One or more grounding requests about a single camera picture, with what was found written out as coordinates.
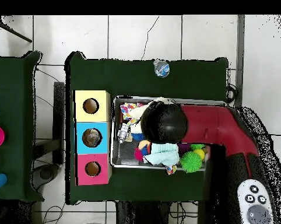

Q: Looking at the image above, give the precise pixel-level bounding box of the wooden box with three holes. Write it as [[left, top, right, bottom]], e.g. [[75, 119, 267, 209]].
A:
[[72, 90, 112, 186]]

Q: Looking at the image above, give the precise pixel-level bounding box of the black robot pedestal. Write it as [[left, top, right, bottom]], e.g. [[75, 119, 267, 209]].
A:
[[115, 200, 171, 224]]

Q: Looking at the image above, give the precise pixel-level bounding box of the purple spiky rubber ball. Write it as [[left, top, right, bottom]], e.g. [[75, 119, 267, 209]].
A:
[[177, 143, 191, 153]]

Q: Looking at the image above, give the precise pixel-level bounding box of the clear packet with blue print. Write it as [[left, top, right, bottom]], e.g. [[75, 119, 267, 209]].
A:
[[153, 59, 170, 78]]

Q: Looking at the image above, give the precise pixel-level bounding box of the grey chair base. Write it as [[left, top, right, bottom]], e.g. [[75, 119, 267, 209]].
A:
[[31, 163, 59, 190]]

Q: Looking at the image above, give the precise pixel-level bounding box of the black upright panel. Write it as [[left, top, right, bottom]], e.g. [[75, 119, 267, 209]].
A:
[[52, 81, 66, 164]]

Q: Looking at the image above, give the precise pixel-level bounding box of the green spiky rubber ball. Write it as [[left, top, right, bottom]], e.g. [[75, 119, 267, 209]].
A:
[[180, 151, 203, 173]]

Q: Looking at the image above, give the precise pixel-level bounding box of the cream waffle cloth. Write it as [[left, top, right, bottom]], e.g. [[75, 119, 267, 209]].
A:
[[128, 97, 176, 134]]

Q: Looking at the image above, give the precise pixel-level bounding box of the shallow wire mesh bin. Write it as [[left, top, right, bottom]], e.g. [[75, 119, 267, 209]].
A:
[[111, 95, 227, 172]]

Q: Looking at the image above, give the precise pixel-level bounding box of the plain yellow ball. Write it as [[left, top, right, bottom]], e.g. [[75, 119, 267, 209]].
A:
[[193, 149, 206, 161]]

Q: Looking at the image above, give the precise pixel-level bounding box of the red blue orange pompom ball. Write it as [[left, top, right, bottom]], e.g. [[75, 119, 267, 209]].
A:
[[134, 146, 152, 163]]

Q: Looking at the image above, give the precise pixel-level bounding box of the black tripod leg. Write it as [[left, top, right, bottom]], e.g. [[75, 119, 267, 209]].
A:
[[0, 16, 33, 43]]

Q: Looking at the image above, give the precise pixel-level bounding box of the mint green waffle cloth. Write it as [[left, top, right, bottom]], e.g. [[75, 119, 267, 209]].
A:
[[143, 142, 180, 167]]

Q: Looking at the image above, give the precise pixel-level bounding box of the toy hamburger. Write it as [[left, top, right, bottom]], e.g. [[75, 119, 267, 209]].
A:
[[138, 139, 152, 150]]

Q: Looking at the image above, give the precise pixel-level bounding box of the dark green table cloth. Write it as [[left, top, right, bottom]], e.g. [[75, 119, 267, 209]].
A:
[[65, 51, 230, 205], [0, 51, 44, 202]]

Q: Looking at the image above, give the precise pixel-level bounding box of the white cloth with colourful dots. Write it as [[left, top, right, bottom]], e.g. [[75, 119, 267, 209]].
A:
[[164, 164, 178, 176], [120, 102, 146, 125]]

